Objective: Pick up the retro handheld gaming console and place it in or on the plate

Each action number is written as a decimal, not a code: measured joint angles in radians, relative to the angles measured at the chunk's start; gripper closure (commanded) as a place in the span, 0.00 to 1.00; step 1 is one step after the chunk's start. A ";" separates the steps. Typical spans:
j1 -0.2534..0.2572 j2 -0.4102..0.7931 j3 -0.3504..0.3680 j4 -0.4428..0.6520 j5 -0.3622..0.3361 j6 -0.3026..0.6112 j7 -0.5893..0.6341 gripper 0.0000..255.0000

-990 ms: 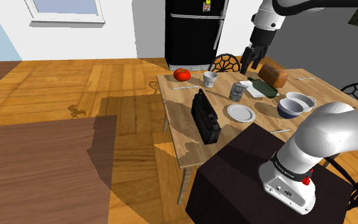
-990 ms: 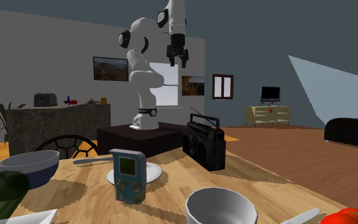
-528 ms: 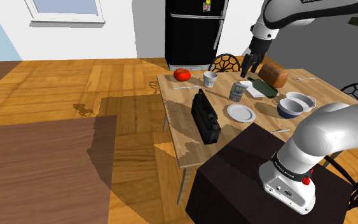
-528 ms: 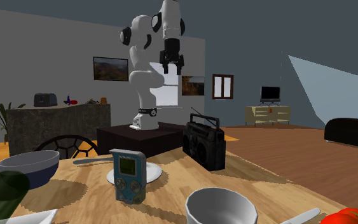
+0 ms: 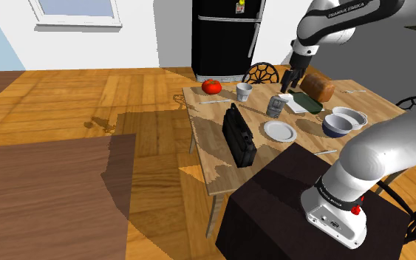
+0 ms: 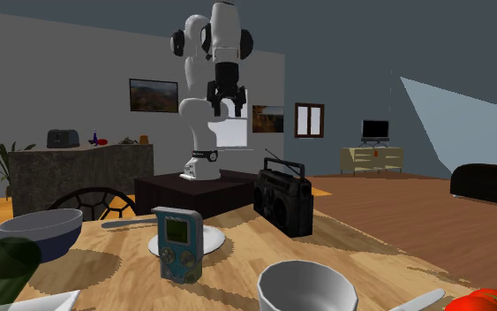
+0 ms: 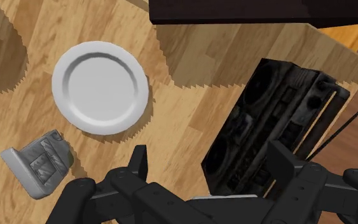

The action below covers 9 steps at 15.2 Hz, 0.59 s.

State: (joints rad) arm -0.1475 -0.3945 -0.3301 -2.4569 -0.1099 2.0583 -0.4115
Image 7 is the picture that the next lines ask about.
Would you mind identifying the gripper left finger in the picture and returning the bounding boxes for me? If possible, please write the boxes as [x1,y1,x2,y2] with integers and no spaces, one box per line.
[45,144,198,224]

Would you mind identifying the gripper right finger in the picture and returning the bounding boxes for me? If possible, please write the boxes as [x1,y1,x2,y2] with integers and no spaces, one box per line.
[260,140,358,224]

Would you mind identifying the black boombox radio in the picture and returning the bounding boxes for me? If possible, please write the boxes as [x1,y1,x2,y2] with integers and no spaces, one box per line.
[200,57,358,197]

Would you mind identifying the grey handheld phone device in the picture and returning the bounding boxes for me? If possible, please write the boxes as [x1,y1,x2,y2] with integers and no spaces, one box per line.
[0,129,74,200]

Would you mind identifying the white round plate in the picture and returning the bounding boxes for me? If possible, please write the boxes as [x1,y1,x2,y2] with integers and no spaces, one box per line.
[52,41,150,136]

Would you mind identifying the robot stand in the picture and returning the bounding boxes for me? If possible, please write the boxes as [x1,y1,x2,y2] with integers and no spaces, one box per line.
[148,0,358,29]

